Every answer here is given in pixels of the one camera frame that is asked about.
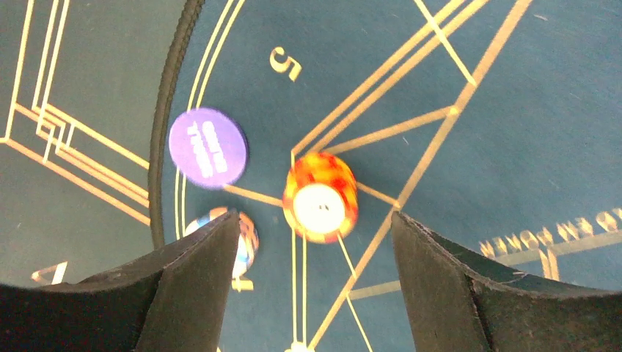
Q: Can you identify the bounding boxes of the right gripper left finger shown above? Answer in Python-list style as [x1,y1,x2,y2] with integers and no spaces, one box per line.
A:
[1,210,240,351]

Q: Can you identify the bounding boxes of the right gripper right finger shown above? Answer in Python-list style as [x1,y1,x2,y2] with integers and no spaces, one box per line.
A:
[391,211,621,351]

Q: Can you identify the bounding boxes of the orange poker chip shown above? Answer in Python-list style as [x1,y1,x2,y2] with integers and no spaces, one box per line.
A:
[282,152,359,244]

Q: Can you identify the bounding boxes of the purple round blind button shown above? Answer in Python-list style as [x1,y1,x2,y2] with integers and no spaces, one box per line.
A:
[169,107,249,189]

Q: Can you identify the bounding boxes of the dark green rectangular poker mat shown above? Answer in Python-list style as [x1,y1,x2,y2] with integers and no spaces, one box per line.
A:
[1,1,183,286]

